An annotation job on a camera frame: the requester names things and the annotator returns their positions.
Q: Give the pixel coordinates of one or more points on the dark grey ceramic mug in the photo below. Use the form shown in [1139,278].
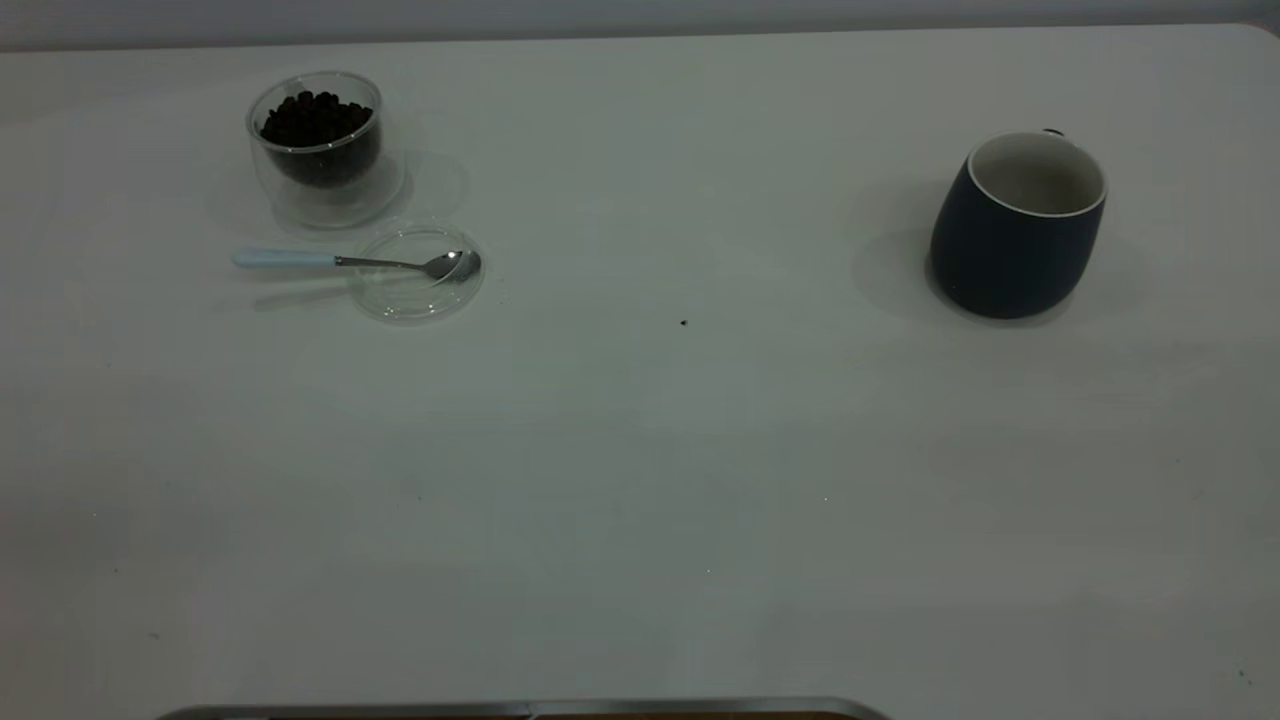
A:
[1000,250]

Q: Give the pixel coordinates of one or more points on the clear round glass lid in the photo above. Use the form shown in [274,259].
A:
[400,295]

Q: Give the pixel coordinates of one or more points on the dark coffee beans pile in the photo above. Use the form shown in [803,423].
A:
[318,125]

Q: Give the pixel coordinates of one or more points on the clear double-wall glass jar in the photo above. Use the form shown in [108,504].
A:
[335,205]

